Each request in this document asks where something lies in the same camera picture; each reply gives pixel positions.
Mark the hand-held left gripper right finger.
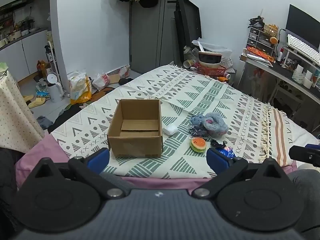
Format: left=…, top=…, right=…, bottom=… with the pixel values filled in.
left=190, top=148, right=290, bottom=198

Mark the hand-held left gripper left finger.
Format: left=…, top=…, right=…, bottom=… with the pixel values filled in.
left=31, top=148, right=130, bottom=199

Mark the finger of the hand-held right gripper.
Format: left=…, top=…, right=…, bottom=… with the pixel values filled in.
left=289, top=144, right=320, bottom=167

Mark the burger squishy toy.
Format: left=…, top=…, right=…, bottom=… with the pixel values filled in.
left=190, top=137, right=207, bottom=153

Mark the grey plush toy pink inside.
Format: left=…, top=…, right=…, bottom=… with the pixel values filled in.
left=202, top=112, right=229, bottom=138

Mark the brown cardboard box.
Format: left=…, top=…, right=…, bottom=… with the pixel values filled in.
left=107, top=99, right=163, bottom=158

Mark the small blue plush toy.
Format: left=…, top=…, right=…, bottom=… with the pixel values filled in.
left=190, top=115, right=207, bottom=127

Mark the blue shiny packet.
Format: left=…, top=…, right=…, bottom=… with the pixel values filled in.
left=216, top=147, right=237, bottom=159

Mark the small black cloth piece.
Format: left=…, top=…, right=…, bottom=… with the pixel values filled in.
left=210, top=139, right=227, bottom=149

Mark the person's grey trouser leg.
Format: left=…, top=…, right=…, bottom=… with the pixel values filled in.
left=286, top=169, right=320, bottom=233

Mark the pink bedsheet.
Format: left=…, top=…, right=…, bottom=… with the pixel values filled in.
left=15, top=132, right=298, bottom=198

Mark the dark clothes pile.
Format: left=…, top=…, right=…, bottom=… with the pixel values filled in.
left=47, top=104, right=88, bottom=133

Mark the grey cloth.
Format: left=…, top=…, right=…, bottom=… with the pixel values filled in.
left=37, top=116, right=54, bottom=130

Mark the white green patterned blanket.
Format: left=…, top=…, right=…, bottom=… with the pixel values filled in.
left=51, top=64, right=295, bottom=179

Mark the yellow white bag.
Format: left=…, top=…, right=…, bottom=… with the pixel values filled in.
left=67, top=71, right=92, bottom=105

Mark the white red printed plastic bag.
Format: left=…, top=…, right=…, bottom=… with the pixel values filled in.
left=92, top=73, right=111, bottom=91

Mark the white kettle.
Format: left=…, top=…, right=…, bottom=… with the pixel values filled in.
left=47, top=74, right=63, bottom=103

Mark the black desk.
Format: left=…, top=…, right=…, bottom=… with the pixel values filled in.
left=239, top=54, right=320, bottom=98

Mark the person's dark clothing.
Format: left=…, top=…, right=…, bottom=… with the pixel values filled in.
left=0, top=147, right=27, bottom=233

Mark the dotted cream tablecloth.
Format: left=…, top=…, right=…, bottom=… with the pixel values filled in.
left=0, top=71, right=46, bottom=153

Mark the red plastic basket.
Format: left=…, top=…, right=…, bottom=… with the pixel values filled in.
left=194, top=64, right=228, bottom=78

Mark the white keyboard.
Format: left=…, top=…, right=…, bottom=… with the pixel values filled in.
left=287, top=34, right=320, bottom=65

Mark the red printed packet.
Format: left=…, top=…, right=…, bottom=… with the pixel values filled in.
left=246, top=46, right=275, bottom=62

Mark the white narrow rack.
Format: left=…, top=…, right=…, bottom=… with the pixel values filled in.
left=44, top=41, right=62, bottom=90

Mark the clear plastic bag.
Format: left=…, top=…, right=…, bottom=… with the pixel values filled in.
left=191, top=38, right=233, bottom=57

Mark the small drawer organizer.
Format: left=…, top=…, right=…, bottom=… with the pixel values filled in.
left=246, top=27, right=275, bottom=51

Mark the wicker basket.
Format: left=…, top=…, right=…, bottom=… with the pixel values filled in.
left=264, top=24, right=279, bottom=38

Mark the white kitchen base cabinet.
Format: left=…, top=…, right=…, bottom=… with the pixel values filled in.
left=0, top=28, right=54, bottom=83

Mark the grey door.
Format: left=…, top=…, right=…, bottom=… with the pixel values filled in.
left=129, top=0, right=190, bottom=74

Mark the black computer monitor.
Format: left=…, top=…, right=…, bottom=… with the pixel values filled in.
left=285, top=4, right=320, bottom=52

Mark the black flat screen panel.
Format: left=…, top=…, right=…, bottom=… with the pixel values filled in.
left=174, top=0, right=202, bottom=64

